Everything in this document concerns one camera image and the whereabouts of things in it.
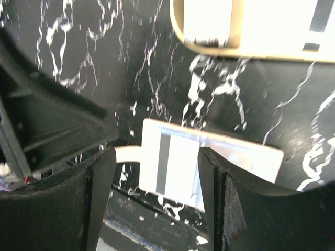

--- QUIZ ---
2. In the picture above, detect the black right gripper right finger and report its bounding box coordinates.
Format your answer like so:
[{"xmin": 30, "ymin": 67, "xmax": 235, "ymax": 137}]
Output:
[{"xmin": 198, "ymin": 147, "xmax": 334, "ymax": 250}]

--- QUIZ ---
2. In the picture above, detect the cream leather card holder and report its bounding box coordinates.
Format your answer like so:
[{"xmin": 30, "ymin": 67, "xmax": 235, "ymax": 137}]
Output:
[{"xmin": 115, "ymin": 118, "xmax": 284, "ymax": 212}]

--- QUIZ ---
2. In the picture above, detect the stack of cards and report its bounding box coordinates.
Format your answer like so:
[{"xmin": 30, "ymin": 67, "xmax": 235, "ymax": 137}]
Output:
[{"xmin": 183, "ymin": 0, "xmax": 233, "ymax": 48}]

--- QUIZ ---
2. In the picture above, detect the credit card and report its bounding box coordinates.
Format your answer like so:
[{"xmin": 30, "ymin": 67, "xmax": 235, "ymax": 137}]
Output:
[{"xmin": 155, "ymin": 134, "xmax": 199, "ymax": 206}]

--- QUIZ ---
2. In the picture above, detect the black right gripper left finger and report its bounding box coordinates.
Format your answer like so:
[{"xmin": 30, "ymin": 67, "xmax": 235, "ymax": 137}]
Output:
[{"xmin": 1, "ymin": 147, "xmax": 116, "ymax": 250}]

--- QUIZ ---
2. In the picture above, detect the beige oval tray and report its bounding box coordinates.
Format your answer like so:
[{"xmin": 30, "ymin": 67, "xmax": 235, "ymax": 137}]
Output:
[{"xmin": 170, "ymin": 1, "xmax": 334, "ymax": 63}]

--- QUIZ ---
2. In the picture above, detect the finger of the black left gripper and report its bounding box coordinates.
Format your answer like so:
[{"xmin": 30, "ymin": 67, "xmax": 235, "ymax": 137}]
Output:
[{"xmin": 1, "ymin": 28, "xmax": 119, "ymax": 174}]

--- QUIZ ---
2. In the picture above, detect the card with black stripe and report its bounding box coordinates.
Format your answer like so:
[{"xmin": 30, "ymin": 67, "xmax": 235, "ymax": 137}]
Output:
[{"xmin": 240, "ymin": 1, "xmax": 334, "ymax": 61}]

